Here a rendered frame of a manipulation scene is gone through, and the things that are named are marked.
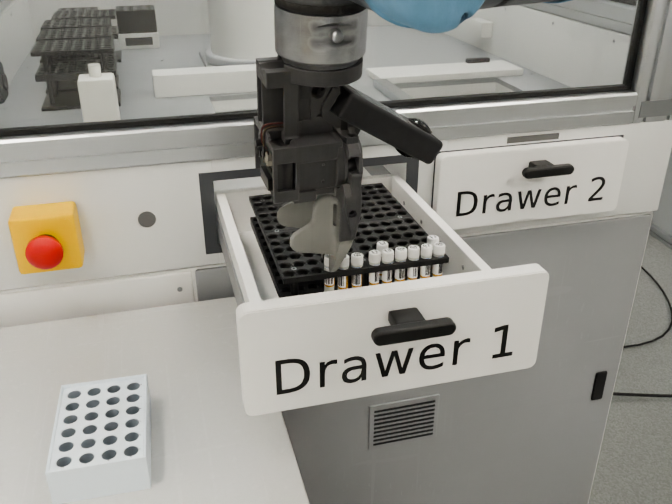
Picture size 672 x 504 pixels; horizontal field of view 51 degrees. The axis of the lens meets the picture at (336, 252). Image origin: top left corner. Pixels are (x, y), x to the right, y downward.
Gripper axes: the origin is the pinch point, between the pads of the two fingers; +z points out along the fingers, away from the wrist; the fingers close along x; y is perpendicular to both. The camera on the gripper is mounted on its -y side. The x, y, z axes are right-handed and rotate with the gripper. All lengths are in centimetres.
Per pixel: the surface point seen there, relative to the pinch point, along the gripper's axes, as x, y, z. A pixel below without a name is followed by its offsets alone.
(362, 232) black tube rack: -7.2, -5.7, 3.1
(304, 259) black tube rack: -2.7, 2.5, 2.3
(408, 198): -16.7, -15.8, 5.5
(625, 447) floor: -32, -92, 98
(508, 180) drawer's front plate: -18.8, -31.9, 6.3
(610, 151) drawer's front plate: -18, -48, 3
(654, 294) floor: -91, -152, 106
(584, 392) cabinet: -14, -53, 49
